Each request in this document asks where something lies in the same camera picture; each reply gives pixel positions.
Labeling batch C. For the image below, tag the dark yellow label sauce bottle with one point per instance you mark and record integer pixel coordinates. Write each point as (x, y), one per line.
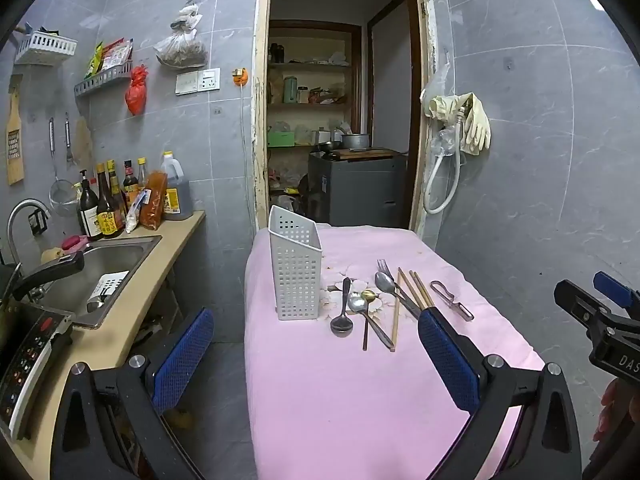
(107, 215)

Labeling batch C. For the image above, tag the black faucet attachment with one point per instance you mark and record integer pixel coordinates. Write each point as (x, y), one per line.
(37, 220)

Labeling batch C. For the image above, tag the grey cabinet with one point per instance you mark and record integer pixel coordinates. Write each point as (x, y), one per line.
(360, 190)

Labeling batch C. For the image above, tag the white wall socket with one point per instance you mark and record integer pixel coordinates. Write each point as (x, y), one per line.
(209, 79)

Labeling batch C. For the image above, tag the white perforated utensil holder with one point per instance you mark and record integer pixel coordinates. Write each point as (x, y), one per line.
(295, 280)

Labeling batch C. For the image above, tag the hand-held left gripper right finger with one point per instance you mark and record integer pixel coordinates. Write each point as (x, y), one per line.
(447, 355)

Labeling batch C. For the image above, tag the row of seasoning packets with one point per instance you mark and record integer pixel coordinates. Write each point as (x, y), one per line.
(112, 55)

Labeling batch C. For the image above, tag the pink tablecloth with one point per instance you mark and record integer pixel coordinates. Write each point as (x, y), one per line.
(325, 400)

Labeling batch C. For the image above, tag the wooden shelf unit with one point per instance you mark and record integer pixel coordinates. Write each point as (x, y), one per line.
(310, 105)

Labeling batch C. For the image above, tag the pink dish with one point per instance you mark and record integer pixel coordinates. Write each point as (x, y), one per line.
(75, 242)

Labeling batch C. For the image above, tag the plastic bag of dried goods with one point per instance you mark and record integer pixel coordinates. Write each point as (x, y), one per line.
(180, 50)

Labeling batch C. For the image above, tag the wooden cutting board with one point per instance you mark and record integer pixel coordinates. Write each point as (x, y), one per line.
(370, 152)

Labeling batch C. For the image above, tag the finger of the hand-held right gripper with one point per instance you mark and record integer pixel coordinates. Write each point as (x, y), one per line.
(570, 296)
(612, 285)

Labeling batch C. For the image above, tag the black ladle spoon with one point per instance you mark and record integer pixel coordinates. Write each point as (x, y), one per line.
(341, 327)

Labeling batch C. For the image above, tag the white wall basket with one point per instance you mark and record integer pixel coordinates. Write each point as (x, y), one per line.
(45, 47)

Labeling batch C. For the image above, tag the worn wooden door frame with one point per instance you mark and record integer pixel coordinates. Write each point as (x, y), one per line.
(260, 110)

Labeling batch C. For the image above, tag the red plastic bag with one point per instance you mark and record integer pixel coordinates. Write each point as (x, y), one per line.
(136, 92)

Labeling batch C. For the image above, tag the green jar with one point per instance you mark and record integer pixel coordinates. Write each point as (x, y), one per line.
(290, 90)

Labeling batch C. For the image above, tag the stainless steel sink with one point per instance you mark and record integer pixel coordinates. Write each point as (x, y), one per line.
(115, 255)

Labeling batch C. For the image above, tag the metal wall rack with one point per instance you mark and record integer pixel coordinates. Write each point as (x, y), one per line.
(102, 80)

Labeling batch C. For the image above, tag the clear hanging plastic bag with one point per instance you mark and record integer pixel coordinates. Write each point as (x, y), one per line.
(440, 77)

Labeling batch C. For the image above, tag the person's right hand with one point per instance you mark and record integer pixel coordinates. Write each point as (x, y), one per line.
(609, 410)

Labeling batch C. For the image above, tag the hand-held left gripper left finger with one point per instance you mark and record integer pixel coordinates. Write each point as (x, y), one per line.
(182, 355)

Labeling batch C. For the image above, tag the small white packet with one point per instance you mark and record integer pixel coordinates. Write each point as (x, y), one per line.
(134, 217)

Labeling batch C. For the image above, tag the large silver spoon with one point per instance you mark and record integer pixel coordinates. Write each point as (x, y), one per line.
(357, 303)

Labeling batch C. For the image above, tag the dark pump sauce bottle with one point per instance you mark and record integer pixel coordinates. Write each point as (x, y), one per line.
(89, 210)

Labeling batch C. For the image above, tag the dark sauce bottle yellow cap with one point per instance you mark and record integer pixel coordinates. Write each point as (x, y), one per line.
(116, 185)

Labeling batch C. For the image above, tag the small white jar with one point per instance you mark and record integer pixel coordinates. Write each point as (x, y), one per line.
(303, 95)

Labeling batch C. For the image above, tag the large oil jug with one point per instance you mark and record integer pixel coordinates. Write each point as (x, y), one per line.
(177, 190)

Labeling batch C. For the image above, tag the orange wall hook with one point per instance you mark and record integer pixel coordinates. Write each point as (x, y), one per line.
(240, 76)

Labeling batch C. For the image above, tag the cream rubber glove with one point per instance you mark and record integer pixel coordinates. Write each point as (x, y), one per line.
(477, 125)
(442, 106)

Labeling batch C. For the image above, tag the clear bottle yellow cap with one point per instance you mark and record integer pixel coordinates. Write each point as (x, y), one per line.
(142, 172)

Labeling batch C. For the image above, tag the dark sauce bottle red label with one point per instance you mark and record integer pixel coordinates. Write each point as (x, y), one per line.
(131, 182)

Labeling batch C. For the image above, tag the crumpled clear plastic bag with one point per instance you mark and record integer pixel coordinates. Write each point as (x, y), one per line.
(442, 142)

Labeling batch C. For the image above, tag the metal pot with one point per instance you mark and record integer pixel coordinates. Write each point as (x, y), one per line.
(356, 142)

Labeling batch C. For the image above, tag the metal mesh strainer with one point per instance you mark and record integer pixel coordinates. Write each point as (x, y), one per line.
(62, 200)

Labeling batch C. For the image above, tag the small metal hanging tool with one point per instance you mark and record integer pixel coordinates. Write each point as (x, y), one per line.
(69, 150)

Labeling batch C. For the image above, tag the green box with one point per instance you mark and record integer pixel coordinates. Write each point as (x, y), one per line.
(281, 138)

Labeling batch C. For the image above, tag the black induction cooker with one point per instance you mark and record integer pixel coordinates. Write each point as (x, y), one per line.
(30, 360)

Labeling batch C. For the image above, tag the yellowish potato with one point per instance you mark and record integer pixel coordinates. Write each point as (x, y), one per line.
(51, 255)

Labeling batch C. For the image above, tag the wooden chopstick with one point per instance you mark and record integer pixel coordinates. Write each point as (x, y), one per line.
(407, 287)
(424, 287)
(396, 320)
(417, 287)

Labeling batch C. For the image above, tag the chrome faucet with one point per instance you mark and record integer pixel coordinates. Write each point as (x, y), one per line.
(20, 210)

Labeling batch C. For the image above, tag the white wall switch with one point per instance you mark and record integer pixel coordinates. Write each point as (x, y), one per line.
(186, 83)

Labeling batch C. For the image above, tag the wooden grater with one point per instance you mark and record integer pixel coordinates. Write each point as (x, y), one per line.
(15, 150)

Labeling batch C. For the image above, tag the metal peeler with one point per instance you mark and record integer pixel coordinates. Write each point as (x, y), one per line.
(465, 311)

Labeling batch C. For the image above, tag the silver fork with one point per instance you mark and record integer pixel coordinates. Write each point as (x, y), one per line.
(383, 266)

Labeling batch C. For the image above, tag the beige kitchen counter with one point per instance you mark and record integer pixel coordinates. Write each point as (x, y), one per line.
(165, 245)

